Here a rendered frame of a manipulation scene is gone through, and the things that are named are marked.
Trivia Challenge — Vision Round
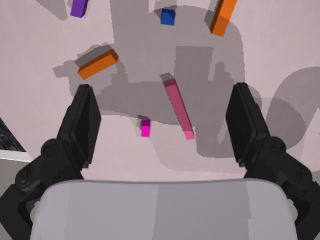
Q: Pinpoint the orange rectangular bar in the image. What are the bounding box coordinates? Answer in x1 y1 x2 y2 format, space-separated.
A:
78 49 119 80
210 0 237 37

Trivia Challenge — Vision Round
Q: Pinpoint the small blue block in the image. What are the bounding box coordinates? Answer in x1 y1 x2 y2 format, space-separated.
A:
161 9 176 26

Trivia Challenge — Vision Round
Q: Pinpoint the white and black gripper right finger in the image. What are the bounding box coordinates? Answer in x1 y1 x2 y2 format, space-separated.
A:
225 82 320 240

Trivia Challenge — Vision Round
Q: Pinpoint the small magenta block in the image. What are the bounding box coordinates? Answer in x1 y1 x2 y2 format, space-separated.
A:
141 119 151 137

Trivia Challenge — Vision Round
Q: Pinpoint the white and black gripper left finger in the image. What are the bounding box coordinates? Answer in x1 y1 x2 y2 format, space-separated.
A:
0 84 101 240

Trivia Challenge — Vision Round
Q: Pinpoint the pink rod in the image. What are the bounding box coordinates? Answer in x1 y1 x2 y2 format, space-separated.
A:
165 78 195 140

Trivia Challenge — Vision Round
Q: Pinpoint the purple rod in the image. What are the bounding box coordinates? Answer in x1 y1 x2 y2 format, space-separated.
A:
70 0 88 18

